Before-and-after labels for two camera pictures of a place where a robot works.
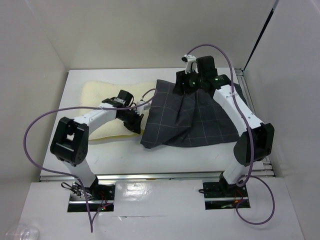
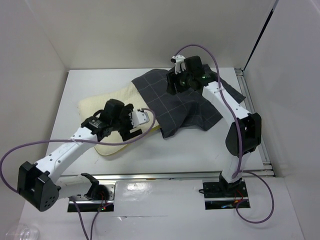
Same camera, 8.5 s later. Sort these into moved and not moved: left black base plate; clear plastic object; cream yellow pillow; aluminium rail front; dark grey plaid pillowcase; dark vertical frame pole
Moved: dark grey plaid pillowcase; cream yellow pillow
Not moved: clear plastic object; dark vertical frame pole; aluminium rail front; left black base plate
